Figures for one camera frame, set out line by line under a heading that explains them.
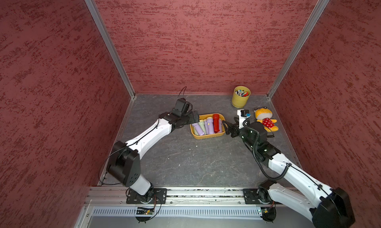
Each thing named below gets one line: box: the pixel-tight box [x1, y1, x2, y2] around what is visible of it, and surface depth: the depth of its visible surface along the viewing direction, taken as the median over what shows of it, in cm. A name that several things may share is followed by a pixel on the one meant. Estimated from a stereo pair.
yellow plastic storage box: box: [190, 113, 226, 140], surface depth 96 cm
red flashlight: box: [212, 113, 220, 134], surface depth 99 cm
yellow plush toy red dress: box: [254, 106, 279, 133], surface depth 102 cm
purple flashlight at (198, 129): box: [191, 122, 205, 136], surface depth 94 cm
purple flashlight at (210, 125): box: [206, 116, 214, 135], surface depth 97 cm
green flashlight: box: [198, 119, 207, 135], surface depth 99 cm
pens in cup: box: [234, 89, 249, 97], surface depth 109 cm
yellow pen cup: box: [232, 85, 252, 109], surface depth 108 cm
